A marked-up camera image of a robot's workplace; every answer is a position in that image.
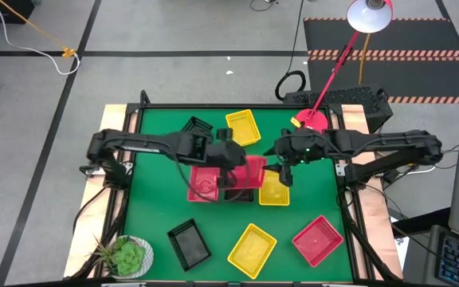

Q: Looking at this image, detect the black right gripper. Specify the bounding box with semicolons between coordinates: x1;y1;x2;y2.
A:
261;127;329;187

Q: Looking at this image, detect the potted green succulent plant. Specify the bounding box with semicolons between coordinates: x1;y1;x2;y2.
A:
91;234;155;280

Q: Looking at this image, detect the black cabinet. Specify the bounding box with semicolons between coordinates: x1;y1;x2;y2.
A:
0;0;35;25

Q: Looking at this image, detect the light wooden board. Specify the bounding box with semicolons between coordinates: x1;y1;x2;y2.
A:
62;104;139;279
339;104;405;280

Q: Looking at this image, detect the black desk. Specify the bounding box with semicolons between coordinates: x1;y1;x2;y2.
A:
390;206;453;236

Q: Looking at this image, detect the orange floor cable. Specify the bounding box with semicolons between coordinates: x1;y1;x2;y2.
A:
0;0;76;59

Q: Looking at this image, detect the orange lamp cable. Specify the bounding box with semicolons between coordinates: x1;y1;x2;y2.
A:
357;33;373;85

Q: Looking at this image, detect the red desk lamp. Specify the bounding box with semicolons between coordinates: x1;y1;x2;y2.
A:
294;0;394;135

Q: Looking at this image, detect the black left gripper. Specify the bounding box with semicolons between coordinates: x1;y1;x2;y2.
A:
207;127;249;189

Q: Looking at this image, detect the black floor cable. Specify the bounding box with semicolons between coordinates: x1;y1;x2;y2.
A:
273;0;308;102

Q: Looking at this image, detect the yellow plastic basket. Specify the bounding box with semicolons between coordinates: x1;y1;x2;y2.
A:
227;222;278;280
258;169;291;207
225;108;262;147

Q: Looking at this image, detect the black striped-edge floor mat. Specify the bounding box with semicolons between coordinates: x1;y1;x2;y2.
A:
303;17;459;105

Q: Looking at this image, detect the black plastic basket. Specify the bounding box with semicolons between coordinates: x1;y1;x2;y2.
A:
181;116;214;139
224;187;254;203
167;218;213;273

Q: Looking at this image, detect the red plastic basket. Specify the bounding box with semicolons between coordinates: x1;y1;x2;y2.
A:
229;155;269;191
187;165;221;203
292;214;345;269

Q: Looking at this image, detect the black textured case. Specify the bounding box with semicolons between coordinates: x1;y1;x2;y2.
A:
283;86;394;135

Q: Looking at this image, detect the black metal table frame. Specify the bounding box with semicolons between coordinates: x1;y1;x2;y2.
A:
69;89;402;287

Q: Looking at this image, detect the white floor cable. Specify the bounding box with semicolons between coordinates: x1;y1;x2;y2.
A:
0;0;82;77

